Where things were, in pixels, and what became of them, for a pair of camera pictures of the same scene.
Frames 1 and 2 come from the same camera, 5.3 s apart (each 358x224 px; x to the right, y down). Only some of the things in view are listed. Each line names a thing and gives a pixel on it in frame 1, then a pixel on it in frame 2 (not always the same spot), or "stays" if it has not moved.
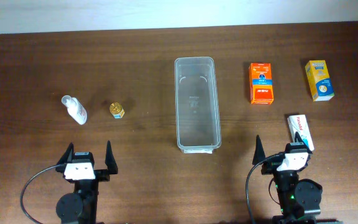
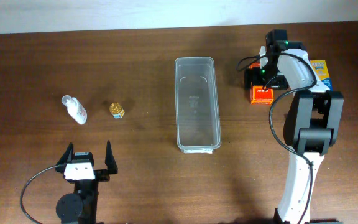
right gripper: (258, 154) -> (255, 78)
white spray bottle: (75, 110) stays
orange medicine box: (261, 87) stays
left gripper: (104, 175) stays
